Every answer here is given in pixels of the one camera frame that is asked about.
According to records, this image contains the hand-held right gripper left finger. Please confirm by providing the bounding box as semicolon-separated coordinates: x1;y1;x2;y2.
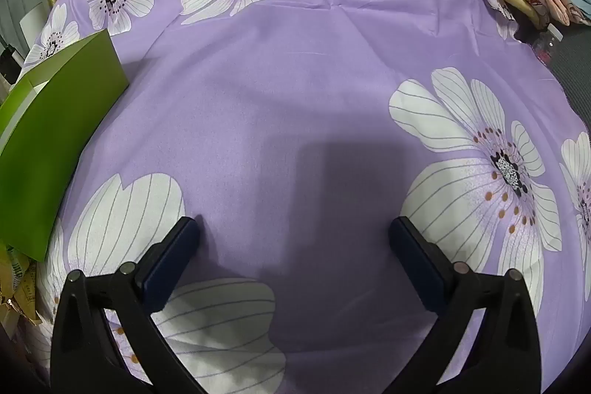
50;216;206;394

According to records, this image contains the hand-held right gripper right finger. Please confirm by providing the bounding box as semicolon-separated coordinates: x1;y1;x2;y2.
383;216;541;394

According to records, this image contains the tan cracker packet green stripe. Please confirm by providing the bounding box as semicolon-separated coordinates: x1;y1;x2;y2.
4;247;38;307

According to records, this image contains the green cardboard box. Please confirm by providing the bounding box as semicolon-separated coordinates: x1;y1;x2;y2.
0;28;130;263

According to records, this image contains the purple floral bed sheet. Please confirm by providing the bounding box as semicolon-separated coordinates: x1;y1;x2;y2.
18;0;591;394

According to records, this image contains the clear plastic bottle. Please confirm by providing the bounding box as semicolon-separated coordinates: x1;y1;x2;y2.
531;25;564;67

